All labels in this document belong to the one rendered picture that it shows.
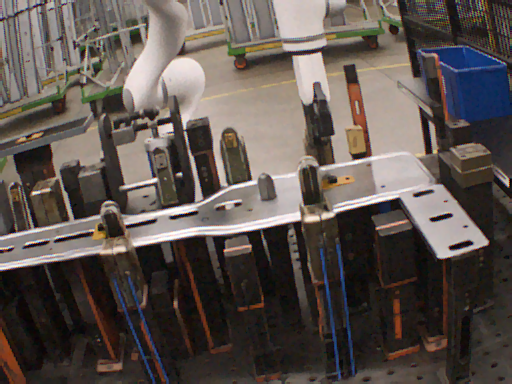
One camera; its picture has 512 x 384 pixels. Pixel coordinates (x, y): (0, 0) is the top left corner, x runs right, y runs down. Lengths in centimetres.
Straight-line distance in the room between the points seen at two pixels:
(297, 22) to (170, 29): 51
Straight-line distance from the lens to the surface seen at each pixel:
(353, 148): 150
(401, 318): 130
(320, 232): 116
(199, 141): 154
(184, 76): 185
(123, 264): 121
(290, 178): 146
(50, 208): 156
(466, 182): 129
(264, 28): 828
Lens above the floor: 150
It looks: 20 degrees down
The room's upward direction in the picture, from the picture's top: 12 degrees counter-clockwise
